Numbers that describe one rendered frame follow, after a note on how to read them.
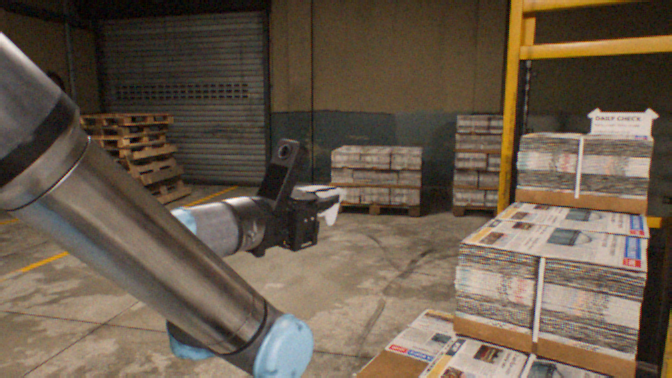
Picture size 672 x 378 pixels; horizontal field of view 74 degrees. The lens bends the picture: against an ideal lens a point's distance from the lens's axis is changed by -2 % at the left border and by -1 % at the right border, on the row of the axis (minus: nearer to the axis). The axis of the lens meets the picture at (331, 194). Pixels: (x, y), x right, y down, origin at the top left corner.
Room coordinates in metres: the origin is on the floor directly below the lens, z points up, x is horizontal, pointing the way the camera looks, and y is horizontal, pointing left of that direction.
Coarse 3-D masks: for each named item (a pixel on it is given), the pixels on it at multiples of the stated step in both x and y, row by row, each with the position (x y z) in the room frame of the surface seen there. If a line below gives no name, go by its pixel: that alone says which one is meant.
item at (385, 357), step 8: (384, 352) 1.33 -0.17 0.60; (376, 360) 1.28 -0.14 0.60; (384, 360) 1.28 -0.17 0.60; (392, 360) 1.28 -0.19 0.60; (400, 360) 1.28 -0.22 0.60; (408, 360) 1.28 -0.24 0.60; (368, 368) 1.24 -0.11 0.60; (376, 368) 1.24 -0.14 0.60; (384, 368) 1.24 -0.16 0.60; (392, 368) 1.24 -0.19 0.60; (400, 368) 1.24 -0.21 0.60; (408, 368) 1.24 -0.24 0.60; (416, 368) 1.24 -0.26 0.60; (424, 368) 1.24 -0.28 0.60; (360, 376) 1.20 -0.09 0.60; (368, 376) 1.20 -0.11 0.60; (376, 376) 1.20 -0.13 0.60; (384, 376) 1.20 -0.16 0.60; (392, 376) 1.20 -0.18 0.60; (400, 376) 1.20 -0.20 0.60; (408, 376) 1.20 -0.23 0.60; (416, 376) 1.20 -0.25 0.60
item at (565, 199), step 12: (516, 192) 1.51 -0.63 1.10; (528, 192) 1.49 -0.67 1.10; (540, 192) 1.47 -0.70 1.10; (552, 192) 1.45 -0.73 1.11; (552, 204) 1.45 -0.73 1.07; (564, 204) 1.43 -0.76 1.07; (576, 204) 1.41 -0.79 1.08; (588, 204) 1.39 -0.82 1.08; (600, 204) 1.37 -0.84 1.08; (612, 204) 1.35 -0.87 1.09; (624, 204) 1.33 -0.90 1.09; (636, 204) 1.32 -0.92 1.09
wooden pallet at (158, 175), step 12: (132, 156) 6.03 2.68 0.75; (144, 156) 6.26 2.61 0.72; (156, 156) 6.73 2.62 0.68; (168, 156) 7.08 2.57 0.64; (132, 168) 6.06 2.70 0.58; (144, 168) 6.36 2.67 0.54; (156, 168) 6.62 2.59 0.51; (180, 168) 7.09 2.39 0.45; (144, 180) 6.05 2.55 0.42; (156, 180) 6.33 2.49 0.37; (180, 180) 7.15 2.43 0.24; (168, 192) 6.73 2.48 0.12; (180, 192) 6.83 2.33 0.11
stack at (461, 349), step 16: (464, 336) 1.02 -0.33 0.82; (448, 352) 0.94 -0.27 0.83; (464, 352) 0.94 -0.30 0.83; (480, 352) 0.94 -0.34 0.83; (496, 352) 0.94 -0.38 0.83; (512, 352) 0.94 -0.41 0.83; (528, 352) 0.94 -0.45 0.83; (432, 368) 0.87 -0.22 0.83; (448, 368) 0.87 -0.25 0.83; (464, 368) 0.87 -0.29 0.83; (480, 368) 0.87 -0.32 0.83; (496, 368) 0.87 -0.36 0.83; (512, 368) 0.87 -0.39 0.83; (528, 368) 0.87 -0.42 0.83; (544, 368) 0.87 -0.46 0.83; (560, 368) 0.87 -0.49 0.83; (576, 368) 0.87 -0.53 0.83
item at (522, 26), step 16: (512, 0) 2.05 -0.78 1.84; (512, 16) 2.05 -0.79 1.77; (528, 16) 2.09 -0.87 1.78; (512, 32) 2.05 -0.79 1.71; (528, 32) 2.08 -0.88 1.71; (512, 48) 2.05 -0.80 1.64; (512, 64) 2.04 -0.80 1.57; (512, 80) 2.04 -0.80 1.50; (528, 80) 2.08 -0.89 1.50; (512, 96) 2.04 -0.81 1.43; (512, 112) 2.04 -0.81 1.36; (512, 128) 2.03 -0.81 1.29; (512, 144) 2.03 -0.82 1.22; (512, 160) 2.04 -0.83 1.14; (512, 176) 2.04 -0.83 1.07; (512, 192) 2.04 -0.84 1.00
